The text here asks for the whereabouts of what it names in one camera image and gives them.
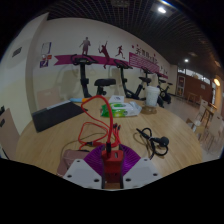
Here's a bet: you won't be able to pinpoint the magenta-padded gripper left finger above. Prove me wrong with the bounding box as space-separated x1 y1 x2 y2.
62 144 108 190

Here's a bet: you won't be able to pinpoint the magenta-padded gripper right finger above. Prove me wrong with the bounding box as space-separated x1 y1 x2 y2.
119 144 163 190

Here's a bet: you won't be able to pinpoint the red charger block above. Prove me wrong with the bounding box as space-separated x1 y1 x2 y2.
101 149 125 190

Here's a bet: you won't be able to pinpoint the red charging cable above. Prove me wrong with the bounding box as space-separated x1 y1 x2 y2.
77 94 122 154

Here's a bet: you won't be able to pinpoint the black flat pad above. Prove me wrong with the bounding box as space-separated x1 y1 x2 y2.
31 100 90 134

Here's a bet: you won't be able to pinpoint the round wooden coaster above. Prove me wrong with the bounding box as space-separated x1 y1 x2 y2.
140 105 159 115

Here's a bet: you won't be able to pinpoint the green wet wipes pack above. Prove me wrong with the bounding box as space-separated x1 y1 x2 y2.
100 101 143 119

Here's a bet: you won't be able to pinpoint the blue and orange marker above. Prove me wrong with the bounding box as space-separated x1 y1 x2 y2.
68 96 84 103

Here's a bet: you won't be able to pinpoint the white cup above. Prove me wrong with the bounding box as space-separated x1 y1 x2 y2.
144 85 161 109

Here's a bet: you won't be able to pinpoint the small white box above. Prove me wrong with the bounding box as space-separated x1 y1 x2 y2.
107 94 126 105

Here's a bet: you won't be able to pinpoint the black exercise bike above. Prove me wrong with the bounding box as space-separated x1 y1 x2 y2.
112 58 148 101
156 72 175 105
70 53 117 100
141 67 165 108

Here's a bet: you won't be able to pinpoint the light wooden chair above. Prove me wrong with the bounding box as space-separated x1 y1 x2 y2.
34 86 63 110

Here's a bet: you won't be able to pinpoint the ceiling lights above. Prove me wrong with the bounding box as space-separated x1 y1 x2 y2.
157 5 222 88

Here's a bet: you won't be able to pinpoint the black cable with plug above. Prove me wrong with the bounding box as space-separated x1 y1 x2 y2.
135 127 171 161

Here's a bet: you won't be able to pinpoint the wall posters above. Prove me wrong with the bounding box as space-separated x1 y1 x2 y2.
38 41 53 70

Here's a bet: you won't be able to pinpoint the dark wall sign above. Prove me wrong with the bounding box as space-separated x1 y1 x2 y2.
11 46 23 59

